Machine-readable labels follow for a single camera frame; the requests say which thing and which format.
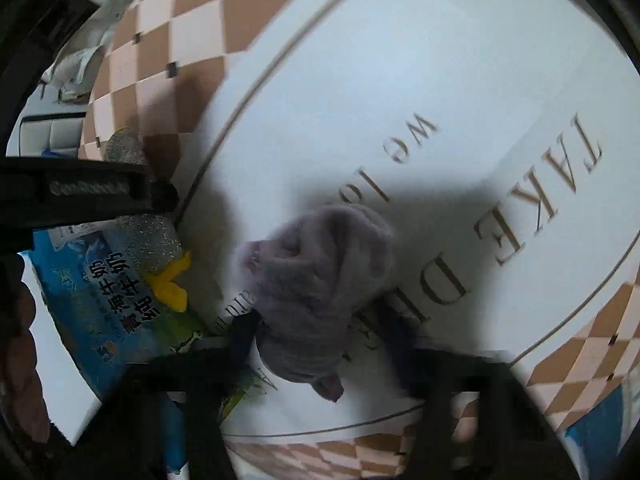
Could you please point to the brown lumpy object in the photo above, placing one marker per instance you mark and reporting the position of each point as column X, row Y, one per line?
column 22, row 355

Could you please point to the blue cloth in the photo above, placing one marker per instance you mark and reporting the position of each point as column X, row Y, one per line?
column 592, row 435

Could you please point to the white padded sofa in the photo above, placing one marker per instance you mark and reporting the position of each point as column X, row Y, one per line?
column 50, row 132

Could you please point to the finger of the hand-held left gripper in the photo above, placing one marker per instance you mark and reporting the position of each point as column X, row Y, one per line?
column 164, row 197

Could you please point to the white crumpled cloth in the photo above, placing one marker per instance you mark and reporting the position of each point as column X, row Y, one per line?
column 95, row 35

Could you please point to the blue printed carton box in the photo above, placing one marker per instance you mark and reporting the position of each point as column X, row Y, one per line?
column 100, row 300

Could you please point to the silver glitter ball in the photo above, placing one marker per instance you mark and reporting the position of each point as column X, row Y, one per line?
column 150, row 240

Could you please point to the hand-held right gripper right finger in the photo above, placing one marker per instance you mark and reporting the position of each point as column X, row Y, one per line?
column 401, row 347

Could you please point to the yellow soft toy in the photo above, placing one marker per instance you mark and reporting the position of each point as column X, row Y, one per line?
column 170, row 287

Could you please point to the grey plush toy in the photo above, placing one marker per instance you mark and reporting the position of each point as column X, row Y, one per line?
column 320, row 280

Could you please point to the checkered mat with white circle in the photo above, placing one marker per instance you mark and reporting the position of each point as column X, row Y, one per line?
column 400, row 85

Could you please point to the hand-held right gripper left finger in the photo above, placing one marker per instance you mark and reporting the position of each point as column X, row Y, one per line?
column 243, row 338

